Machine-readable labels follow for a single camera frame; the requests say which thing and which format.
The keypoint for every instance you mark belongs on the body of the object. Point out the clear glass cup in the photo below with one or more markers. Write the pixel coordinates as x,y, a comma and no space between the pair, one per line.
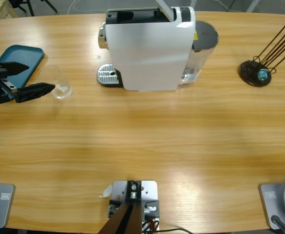
62,91

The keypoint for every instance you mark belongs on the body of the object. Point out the grey translucent machine lever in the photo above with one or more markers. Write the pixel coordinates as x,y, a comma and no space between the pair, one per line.
166,11

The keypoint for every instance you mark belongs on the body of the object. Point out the white capsule coffee machine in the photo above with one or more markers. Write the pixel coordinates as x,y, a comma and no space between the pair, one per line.
152,56

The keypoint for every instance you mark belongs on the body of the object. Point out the blue coffee capsule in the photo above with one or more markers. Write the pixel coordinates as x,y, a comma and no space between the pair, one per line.
262,75

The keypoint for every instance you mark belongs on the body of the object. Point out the teal plastic tray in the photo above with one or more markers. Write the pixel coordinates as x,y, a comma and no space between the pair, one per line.
25,54

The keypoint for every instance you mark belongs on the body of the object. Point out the black tripod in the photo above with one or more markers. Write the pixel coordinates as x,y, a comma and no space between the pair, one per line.
29,6

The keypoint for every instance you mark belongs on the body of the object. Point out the metal drip tray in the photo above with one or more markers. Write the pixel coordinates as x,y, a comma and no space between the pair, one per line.
107,74

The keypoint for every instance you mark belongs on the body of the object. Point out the white tape scrap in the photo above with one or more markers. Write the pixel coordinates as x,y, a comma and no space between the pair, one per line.
107,191

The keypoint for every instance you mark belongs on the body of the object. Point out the clear water tank black lid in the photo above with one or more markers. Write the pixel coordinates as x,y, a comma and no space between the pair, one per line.
200,58

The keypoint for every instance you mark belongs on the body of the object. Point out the black capsule stand with rods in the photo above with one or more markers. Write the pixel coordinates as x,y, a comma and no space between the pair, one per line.
249,73

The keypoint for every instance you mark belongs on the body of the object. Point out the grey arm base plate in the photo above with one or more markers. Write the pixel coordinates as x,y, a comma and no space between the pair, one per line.
3,207
273,204

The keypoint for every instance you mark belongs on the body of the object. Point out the grey metal frame leg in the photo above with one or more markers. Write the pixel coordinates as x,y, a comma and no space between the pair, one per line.
252,5

